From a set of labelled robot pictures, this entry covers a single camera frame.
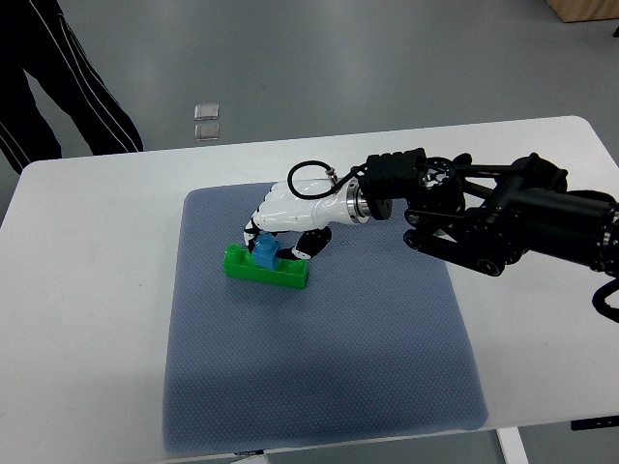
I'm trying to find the wooden box corner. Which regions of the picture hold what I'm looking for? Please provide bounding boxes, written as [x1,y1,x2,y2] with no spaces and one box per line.
[546,0,618,23]

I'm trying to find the green four-stud toy block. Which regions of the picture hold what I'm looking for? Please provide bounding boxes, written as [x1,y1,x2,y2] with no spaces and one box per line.
[222,244,309,289]

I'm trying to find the white table leg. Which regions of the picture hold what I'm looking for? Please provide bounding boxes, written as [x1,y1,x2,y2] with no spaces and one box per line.
[496,427,529,464]

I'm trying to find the black cable loop lower right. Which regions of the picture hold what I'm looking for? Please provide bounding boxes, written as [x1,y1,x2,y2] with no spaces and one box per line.
[590,277,619,324]

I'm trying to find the metal floor plate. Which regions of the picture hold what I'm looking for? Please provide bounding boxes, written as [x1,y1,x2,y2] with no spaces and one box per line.
[194,122,220,141]
[193,102,220,121]

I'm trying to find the upper metal floor plate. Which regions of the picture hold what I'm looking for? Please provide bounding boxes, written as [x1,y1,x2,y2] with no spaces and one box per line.
[193,102,220,121]

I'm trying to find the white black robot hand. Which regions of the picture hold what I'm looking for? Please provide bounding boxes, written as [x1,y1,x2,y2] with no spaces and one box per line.
[244,179,369,260]

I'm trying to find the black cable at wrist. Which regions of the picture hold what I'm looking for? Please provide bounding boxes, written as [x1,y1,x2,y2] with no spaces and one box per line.
[286,160,368,200]

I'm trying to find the person legs in black trousers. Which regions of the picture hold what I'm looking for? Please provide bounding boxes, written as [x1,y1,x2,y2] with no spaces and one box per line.
[1,1,143,174]

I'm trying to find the blue-grey textured mat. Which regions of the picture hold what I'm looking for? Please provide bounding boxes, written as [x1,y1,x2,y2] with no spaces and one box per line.
[163,184,487,453]

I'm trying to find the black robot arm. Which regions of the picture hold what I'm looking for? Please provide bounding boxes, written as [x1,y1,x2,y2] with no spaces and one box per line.
[359,148,618,276]

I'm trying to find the blue toy block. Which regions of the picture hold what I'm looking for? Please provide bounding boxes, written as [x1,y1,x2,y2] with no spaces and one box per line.
[251,233,280,271]

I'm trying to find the lower metal floor plate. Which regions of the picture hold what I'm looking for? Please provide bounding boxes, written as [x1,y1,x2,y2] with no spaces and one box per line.
[194,122,220,141]

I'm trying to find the black table control panel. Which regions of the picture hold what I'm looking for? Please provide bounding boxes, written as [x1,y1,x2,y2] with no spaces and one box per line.
[571,416,619,431]

